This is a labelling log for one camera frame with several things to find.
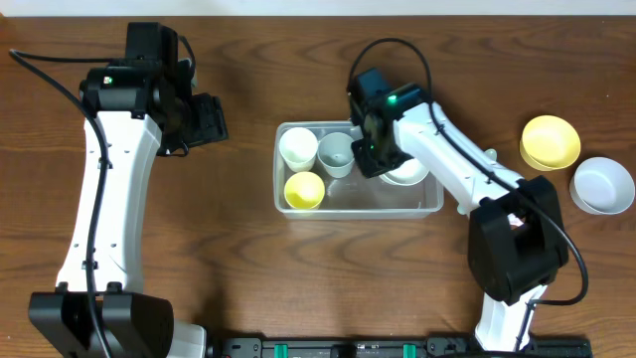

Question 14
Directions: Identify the grey plastic cup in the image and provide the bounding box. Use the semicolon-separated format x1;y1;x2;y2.
317;132;355;179

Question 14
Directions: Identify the white plastic bowl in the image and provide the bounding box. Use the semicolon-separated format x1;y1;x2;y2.
380;159;429;186

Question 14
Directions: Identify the white plastic cup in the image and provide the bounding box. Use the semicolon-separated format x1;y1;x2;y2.
278;127;319;172

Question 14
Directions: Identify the clear plastic container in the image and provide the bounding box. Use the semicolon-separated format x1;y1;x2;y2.
273;149;444;220

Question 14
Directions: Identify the yellow plastic cup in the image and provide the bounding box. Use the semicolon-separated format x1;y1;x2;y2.
283;171;326;210

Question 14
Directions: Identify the yellow plastic bowl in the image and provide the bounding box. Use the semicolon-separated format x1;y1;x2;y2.
520;115;581;171

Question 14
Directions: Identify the grey plastic bowl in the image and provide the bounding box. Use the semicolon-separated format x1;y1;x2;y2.
569;157;635;215

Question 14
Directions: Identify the mint green plastic spoon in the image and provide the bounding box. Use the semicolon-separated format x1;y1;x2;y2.
457;148;497;216

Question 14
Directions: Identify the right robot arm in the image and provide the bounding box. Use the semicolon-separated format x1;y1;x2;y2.
347;69;568;352

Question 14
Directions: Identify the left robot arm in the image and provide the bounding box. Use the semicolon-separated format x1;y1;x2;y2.
28;22;229;357

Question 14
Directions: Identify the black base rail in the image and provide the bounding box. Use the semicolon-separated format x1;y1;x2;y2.
208;335;593;358

